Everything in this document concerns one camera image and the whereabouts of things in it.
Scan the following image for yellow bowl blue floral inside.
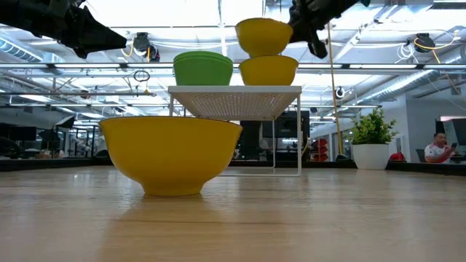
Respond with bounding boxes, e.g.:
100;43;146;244
238;55;299;87
234;17;294;58
98;116;243;197

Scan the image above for white ceiling air duct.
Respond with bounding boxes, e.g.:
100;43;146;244
0;36;66;65

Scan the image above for silver ceiling duct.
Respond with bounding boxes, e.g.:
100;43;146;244
358;68;451;107

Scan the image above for person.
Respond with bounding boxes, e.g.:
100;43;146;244
424;132;460;164

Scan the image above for white robot arms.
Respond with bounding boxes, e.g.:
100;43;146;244
70;134;92;154

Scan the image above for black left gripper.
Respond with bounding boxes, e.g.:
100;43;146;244
38;0;127;60

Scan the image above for black aluminium table frame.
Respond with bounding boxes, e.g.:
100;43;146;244
0;156;466;178

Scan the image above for yellow extension cable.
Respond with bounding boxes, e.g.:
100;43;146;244
325;20;345;158

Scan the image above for green plastic bowl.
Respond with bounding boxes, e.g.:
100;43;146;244
173;55;234;87
173;50;234;61

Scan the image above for dark computer monitor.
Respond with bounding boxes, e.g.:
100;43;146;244
451;118;466;146

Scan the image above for red storage bins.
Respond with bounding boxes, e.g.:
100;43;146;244
312;138;329;162

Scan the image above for black ceiling cable reel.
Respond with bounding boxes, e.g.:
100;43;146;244
132;31;161;63
414;32;433;54

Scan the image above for black softbox light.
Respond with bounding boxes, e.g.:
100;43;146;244
54;114;76;130

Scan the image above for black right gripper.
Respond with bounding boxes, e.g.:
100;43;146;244
289;0;345;60

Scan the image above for white perforated shelf riser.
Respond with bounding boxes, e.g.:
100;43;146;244
167;85;303;178

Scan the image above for green plant white pot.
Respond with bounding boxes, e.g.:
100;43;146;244
348;107;398;170

